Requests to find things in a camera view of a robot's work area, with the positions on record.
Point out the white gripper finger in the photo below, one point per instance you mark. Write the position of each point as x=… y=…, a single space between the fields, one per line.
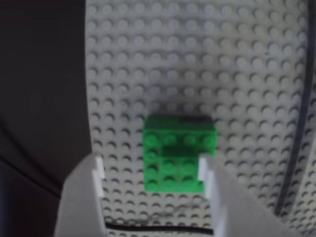
x=81 y=202
x=234 y=212

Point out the green brick cube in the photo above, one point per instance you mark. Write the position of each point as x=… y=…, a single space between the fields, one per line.
x=172 y=148

